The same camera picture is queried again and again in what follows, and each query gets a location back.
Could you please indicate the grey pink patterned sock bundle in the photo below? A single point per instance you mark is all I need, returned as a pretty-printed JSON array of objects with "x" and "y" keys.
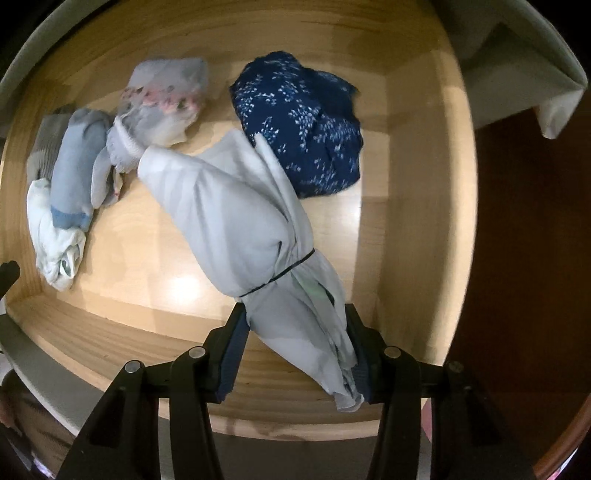
[{"x": 157, "y": 110}]

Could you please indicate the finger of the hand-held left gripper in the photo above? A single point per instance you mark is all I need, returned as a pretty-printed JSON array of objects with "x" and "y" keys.
[{"x": 9, "y": 273}]

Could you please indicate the brown wooden board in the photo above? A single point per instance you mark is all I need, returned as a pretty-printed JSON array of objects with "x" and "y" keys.
[{"x": 565, "y": 445}]

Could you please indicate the light blue sock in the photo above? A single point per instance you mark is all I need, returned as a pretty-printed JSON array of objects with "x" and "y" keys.
[{"x": 78, "y": 161}]

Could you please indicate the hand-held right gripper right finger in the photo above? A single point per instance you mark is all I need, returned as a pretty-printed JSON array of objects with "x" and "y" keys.
[{"x": 360, "y": 369}]

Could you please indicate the large white underwear bundle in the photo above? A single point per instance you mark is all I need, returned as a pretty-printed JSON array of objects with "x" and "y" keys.
[{"x": 231, "y": 207}]

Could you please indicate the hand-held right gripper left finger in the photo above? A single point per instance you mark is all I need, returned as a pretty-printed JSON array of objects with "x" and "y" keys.
[{"x": 233, "y": 355}]

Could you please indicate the navy floral underwear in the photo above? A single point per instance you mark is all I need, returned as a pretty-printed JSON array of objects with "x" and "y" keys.
[{"x": 300, "y": 124}]

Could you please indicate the white sock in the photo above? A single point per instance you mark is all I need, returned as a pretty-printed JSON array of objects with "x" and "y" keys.
[{"x": 46, "y": 230}]

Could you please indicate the khaki pants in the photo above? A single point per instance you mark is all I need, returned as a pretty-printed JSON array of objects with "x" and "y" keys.
[{"x": 37, "y": 424}]

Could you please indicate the wooden drawer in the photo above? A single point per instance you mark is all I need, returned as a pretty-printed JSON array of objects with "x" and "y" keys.
[{"x": 184, "y": 258}]

